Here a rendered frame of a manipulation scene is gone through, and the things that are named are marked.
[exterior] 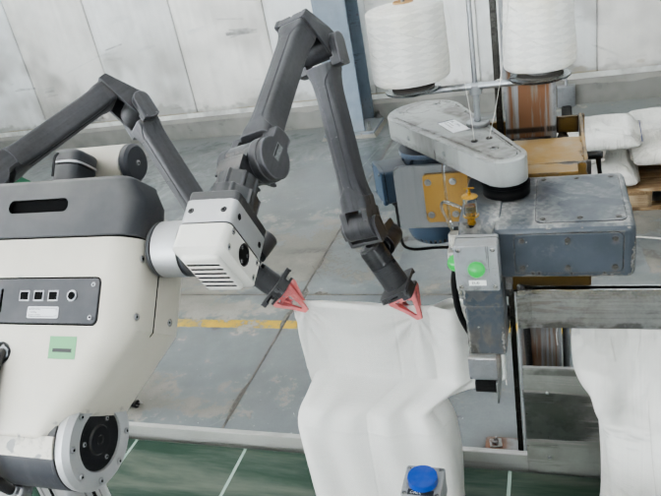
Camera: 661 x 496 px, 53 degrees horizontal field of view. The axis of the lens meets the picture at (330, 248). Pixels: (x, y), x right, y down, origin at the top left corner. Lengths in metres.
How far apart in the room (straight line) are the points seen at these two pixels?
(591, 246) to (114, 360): 0.80
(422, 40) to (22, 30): 7.19
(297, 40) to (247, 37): 5.59
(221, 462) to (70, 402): 1.23
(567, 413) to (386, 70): 1.04
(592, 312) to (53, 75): 7.35
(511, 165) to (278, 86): 0.45
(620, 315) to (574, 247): 0.30
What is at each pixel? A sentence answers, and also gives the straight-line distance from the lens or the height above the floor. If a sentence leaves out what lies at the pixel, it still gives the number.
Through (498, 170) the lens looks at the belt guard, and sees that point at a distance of 1.27.
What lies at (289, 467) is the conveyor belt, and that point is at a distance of 2.17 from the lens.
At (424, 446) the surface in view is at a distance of 1.64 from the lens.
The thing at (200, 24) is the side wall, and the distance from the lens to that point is 7.10.
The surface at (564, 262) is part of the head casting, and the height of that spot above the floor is 1.27.
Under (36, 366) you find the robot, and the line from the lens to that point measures 1.12.
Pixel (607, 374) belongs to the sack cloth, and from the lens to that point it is 1.53.
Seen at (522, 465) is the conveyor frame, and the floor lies 0.38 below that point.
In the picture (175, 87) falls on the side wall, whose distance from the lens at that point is 7.42.
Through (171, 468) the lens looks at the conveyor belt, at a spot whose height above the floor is 0.38.
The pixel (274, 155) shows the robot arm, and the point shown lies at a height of 1.53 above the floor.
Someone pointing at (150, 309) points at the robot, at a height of 1.37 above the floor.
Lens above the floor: 1.86
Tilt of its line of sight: 26 degrees down
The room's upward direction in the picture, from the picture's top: 11 degrees counter-clockwise
